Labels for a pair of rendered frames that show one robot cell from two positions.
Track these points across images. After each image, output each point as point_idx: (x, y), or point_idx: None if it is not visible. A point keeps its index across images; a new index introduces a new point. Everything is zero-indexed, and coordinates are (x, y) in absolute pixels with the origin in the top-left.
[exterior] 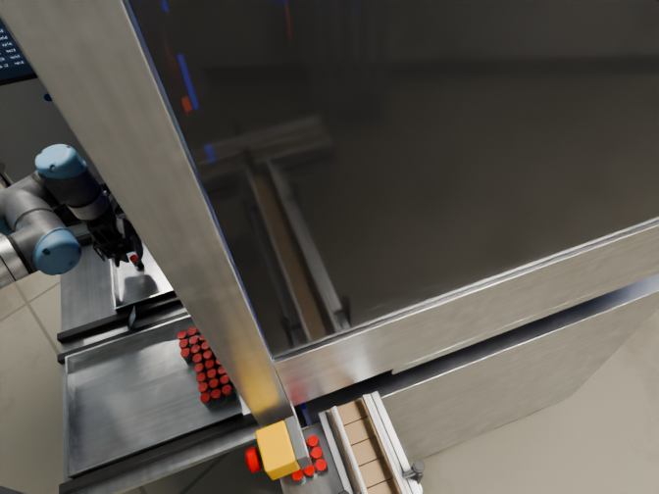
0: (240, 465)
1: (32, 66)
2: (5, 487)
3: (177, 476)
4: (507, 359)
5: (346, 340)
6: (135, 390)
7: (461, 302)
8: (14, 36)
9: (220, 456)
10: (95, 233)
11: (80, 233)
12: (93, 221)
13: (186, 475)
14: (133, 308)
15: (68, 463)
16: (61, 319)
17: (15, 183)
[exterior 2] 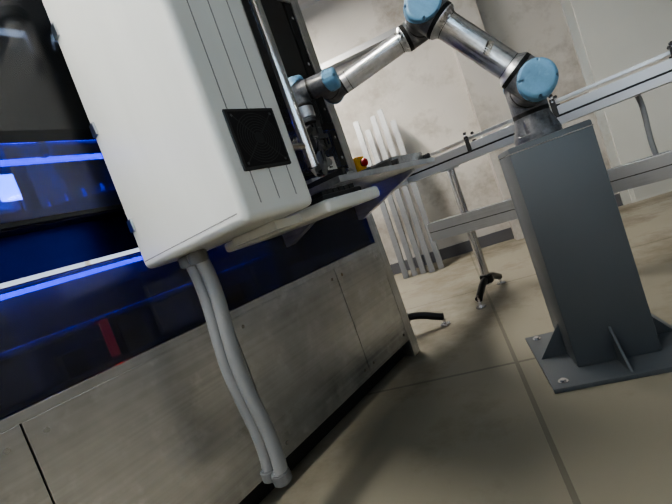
0: (438, 371)
1: (304, 22)
2: (534, 234)
3: (487, 375)
4: None
5: None
6: None
7: None
8: (303, 18)
9: (447, 378)
10: (319, 128)
11: (324, 182)
12: (313, 124)
13: (479, 374)
14: (348, 169)
15: (418, 152)
16: (382, 167)
17: (314, 74)
